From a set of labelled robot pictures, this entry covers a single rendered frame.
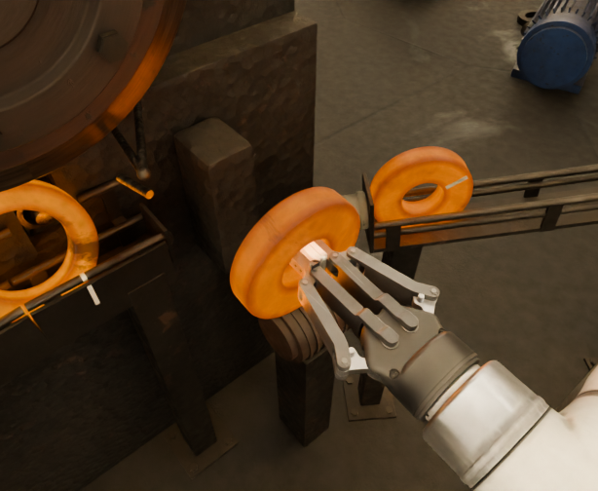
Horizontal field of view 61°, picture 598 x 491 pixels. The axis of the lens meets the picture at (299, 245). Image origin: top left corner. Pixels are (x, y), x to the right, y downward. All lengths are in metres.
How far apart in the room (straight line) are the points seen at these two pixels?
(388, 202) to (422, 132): 1.39
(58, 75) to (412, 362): 0.36
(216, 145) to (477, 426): 0.49
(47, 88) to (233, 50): 0.38
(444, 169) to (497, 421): 0.43
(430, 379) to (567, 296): 1.31
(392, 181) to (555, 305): 1.02
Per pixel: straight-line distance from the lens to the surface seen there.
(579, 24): 2.41
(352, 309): 0.47
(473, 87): 2.51
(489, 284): 1.65
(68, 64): 0.47
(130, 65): 0.57
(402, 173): 0.75
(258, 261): 0.47
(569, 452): 0.42
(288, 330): 0.85
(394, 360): 0.45
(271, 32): 0.83
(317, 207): 0.48
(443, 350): 0.44
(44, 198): 0.69
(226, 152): 0.71
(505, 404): 0.42
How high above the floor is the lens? 1.23
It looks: 48 degrees down
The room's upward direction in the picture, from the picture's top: straight up
